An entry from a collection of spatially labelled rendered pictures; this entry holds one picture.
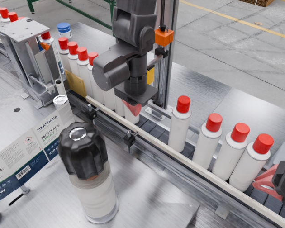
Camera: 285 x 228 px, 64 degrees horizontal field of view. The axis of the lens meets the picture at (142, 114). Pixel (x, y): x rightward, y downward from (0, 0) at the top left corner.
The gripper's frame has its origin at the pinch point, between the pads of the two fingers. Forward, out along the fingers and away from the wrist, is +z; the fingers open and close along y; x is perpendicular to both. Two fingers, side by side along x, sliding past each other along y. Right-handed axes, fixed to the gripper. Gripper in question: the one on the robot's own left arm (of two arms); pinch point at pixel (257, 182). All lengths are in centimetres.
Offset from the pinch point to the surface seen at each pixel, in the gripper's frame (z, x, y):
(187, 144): 17.9, -13.3, -3.3
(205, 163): 9.3, -9.3, 2.3
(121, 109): 30.1, -35.0, 1.1
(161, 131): 24.0, -20.8, -2.7
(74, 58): 34, -58, 1
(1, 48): 83, -94, 4
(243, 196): 2.4, 0.4, 4.2
